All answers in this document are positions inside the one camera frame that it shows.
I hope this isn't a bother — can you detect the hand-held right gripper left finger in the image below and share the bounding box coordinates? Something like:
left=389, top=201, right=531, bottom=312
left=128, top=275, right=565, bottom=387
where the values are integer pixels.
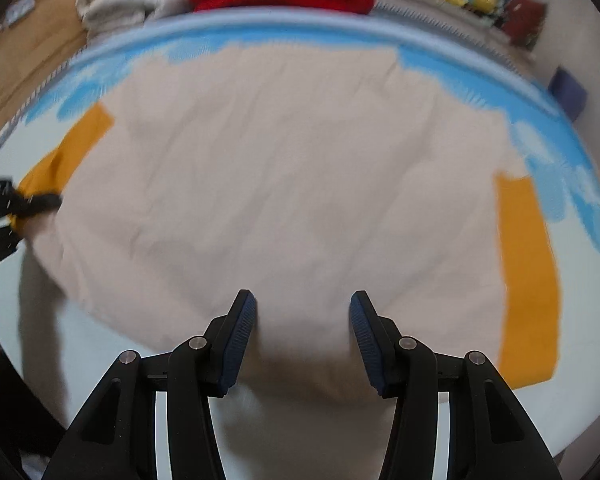
left=42, top=289, right=259, bottom=480

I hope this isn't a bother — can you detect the dark red cushion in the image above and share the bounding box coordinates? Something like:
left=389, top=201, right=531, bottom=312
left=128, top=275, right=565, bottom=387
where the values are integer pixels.
left=504, top=0, right=549, bottom=52

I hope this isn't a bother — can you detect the tissue pack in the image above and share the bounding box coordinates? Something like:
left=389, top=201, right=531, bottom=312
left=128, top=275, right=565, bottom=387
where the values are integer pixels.
left=0, top=0, right=37, bottom=32

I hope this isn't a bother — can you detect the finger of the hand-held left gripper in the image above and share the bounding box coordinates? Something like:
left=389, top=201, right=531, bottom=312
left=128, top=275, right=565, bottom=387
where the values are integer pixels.
left=0, top=224, right=22, bottom=268
left=7, top=192, right=63, bottom=219

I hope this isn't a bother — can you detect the blue patterned bed mat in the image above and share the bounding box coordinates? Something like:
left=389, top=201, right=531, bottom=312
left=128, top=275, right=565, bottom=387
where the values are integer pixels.
left=0, top=10, right=600, bottom=461

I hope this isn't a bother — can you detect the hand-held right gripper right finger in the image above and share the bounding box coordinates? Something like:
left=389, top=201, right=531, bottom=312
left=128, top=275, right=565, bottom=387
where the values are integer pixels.
left=350, top=290, right=563, bottom=480

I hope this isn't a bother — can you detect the beige and mustard hooded jacket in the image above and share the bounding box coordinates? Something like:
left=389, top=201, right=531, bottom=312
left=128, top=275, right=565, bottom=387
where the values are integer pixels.
left=17, top=42, right=562, bottom=411

